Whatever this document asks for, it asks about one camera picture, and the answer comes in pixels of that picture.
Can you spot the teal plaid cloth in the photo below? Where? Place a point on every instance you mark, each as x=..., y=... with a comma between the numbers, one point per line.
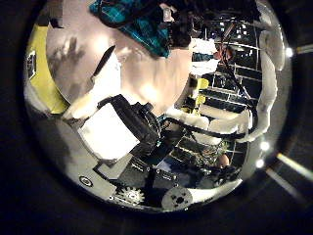
x=143, y=29

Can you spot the yellow panel with sticker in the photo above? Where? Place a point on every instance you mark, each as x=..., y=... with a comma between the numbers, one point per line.
x=42, y=78

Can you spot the person in white coat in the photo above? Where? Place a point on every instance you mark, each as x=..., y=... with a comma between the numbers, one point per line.
x=202, y=55

